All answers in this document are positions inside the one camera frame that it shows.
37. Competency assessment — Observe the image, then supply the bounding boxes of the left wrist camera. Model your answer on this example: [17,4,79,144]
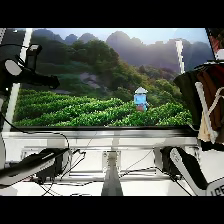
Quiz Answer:
[24,43,44,73]

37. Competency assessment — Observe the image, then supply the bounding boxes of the black garment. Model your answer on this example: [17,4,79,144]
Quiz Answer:
[173,70,205,130]

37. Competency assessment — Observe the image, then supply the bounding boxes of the black cable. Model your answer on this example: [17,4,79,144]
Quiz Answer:
[58,148,88,180]
[0,111,71,151]

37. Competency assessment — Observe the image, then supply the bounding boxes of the silver frame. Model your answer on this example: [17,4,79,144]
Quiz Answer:
[0,127,224,197]

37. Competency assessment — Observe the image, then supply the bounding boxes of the cream garment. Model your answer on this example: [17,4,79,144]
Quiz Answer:
[196,113,215,145]

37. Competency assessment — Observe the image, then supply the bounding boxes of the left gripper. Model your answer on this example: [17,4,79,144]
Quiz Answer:
[31,71,62,90]

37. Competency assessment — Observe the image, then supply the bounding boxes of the red garment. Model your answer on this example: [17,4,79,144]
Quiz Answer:
[209,30,224,52]

